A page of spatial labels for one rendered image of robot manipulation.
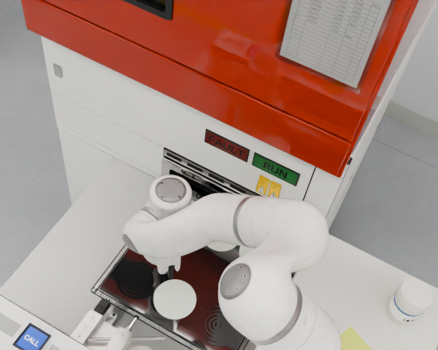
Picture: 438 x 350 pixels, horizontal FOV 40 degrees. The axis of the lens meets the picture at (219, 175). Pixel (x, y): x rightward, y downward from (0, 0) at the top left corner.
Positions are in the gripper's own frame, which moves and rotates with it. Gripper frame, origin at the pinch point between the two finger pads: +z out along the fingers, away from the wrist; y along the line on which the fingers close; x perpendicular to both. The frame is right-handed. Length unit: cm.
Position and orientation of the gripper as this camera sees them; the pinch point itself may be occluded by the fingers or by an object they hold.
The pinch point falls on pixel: (166, 266)
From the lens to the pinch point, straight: 145.9
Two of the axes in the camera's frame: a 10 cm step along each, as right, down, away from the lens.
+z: -0.9, 5.9, 8.0
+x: 9.7, -1.2, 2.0
